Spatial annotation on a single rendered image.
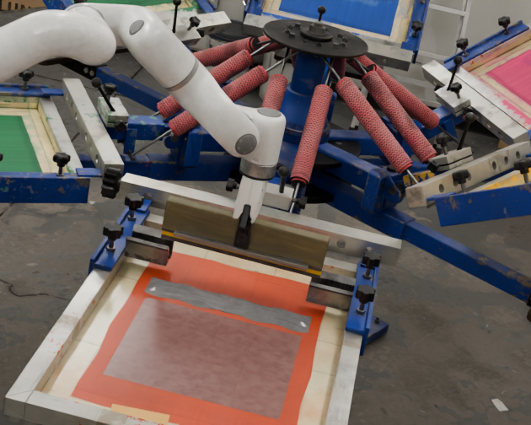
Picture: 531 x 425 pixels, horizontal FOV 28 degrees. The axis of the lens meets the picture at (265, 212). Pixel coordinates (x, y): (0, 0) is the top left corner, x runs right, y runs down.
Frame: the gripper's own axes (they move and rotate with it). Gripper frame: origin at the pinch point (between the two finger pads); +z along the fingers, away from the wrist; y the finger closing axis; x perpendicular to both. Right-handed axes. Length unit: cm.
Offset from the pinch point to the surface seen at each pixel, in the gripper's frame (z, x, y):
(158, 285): 13.7, -15.3, 6.2
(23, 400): 11, -25, 59
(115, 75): 17, -65, -121
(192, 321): 14.0, -5.2, 16.2
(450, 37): 54, 54, -414
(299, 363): 13.9, 18.3, 21.1
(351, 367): 10.3, 28.5, 23.3
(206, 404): 14.1, 3.7, 42.1
